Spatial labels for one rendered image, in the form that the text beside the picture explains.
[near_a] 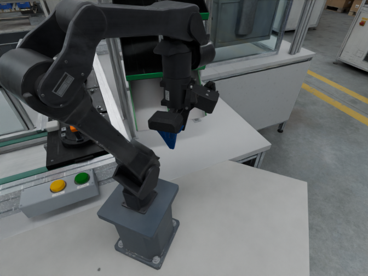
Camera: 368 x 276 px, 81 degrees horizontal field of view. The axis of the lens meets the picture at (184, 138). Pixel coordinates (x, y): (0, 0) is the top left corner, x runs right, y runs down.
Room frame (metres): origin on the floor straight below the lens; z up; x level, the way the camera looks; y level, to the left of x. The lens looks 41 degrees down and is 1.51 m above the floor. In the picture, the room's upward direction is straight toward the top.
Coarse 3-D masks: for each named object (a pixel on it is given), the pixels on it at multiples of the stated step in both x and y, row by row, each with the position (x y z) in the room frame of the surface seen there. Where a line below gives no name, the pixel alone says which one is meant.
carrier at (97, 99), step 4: (84, 84) 0.91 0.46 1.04; (96, 88) 1.01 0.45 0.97; (88, 92) 0.97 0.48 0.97; (92, 92) 0.97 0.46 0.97; (96, 92) 0.97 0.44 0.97; (100, 92) 0.97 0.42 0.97; (92, 96) 0.92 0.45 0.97; (96, 96) 0.92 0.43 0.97; (100, 96) 0.92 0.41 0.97; (92, 100) 0.89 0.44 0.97; (96, 100) 0.89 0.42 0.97; (100, 100) 0.89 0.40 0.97; (92, 104) 0.86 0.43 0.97; (96, 104) 0.86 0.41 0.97; (100, 104) 0.86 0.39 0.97; (104, 104) 0.86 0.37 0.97; (96, 108) 0.82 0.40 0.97; (104, 108) 0.82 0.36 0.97; (100, 112) 0.79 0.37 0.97; (104, 112) 0.80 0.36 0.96; (48, 120) 0.73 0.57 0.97; (52, 120) 0.73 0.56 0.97
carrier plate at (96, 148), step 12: (108, 120) 0.73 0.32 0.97; (48, 132) 0.65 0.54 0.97; (60, 132) 0.65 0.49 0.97; (48, 144) 0.58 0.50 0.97; (60, 144) 0.58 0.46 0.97; (96, 144) 0.58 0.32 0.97; (48, 156) 0.52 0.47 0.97; (60, 156) 0.52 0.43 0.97; (72, 156) 0.52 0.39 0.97; (84, 156) 0.52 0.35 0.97; (96, 156) 0.54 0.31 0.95; (48, 168) 0.47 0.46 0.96
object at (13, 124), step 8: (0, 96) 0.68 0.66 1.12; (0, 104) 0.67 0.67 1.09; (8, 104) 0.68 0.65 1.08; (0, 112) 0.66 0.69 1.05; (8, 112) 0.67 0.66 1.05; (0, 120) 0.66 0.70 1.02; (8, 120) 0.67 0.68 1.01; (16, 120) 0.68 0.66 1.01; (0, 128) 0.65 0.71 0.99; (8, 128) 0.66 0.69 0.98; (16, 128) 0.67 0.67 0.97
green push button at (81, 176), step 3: (78, 174) 0.44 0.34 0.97; (81, 174) 0.44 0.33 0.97; (84, 174) 0.44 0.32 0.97; (87, 174) 0.44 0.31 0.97; (75, 177) 0.43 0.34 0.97; (78, 177) 0.43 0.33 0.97; (81, 177) 0.43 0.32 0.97; (84, 177) 0.43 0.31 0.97; (87, 177) 0.43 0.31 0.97; (75, 180) 0.42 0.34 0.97; (78, 180) 0.41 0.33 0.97; (81, 180) 0.41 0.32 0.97; (84, 180) 0.42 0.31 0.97; (87, 180) 0.42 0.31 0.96; (78, 183) 0.41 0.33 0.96; (81, 183) 0.41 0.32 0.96
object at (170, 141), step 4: (160, 132) 0.35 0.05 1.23; (164, 132) 0.35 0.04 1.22; (164, 136) 0.35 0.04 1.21; (168, 136) 0.34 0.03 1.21; (172, 136) 0.34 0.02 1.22; (164, 140) 0.35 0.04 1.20; (168, 140) 0.34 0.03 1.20; (172, 140) 0.34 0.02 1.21; (168, 144) 0.35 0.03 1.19; (172, 144) 0.34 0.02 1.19; (172, 148) 0.35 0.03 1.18
